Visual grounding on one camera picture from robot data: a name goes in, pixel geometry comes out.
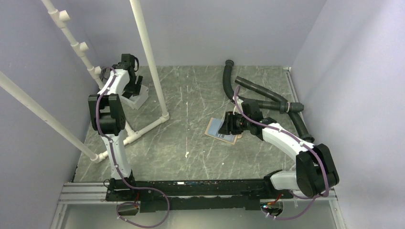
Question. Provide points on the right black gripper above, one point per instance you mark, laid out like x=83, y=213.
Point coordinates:
x=228, y=126

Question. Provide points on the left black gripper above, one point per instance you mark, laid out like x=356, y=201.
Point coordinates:
x=135, y=88

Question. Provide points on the silver VIP credit card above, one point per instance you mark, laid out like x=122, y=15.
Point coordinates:
x=227, y=138

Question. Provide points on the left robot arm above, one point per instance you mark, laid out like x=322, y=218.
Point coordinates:
x=108, y=117

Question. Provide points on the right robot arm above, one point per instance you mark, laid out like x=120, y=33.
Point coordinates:
x=314, y=174

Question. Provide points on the white plastic card tray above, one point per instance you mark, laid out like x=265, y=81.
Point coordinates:
x=135, y=102

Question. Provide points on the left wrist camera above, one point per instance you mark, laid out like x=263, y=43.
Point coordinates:
x=129, y=61

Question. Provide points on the white PVC pipe frame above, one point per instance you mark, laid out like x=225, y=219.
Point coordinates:
x=60, y=19

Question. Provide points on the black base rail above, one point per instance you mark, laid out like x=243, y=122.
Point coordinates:
x=152, y=196

